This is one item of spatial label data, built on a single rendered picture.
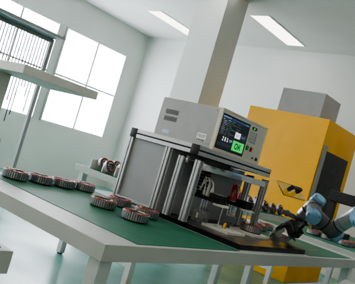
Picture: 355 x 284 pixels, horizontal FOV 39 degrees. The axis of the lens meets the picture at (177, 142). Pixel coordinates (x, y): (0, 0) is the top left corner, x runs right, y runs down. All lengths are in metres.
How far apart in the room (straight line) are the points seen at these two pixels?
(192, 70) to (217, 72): 0.33
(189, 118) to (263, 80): 6.39
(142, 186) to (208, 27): 4.51
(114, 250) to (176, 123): 1.17
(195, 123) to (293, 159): 3.76
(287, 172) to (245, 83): 3.19
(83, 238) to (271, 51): 7.66
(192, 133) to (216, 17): 4.37
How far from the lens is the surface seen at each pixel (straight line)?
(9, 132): 9.01
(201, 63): 6.55
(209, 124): 2.38
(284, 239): 2.83
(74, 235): 1.52
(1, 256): 1.12
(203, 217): 2.40
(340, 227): 2.63
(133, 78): 10.58
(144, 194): 2.38
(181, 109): 2.50
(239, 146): 2.52
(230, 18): 6.76
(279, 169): 6.16
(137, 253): 1.53
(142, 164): 2.42
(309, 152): 6.04
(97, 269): 1.49
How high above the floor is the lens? 1.04
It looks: 2 degrees up
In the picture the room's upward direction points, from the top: 16 degrees clockwise
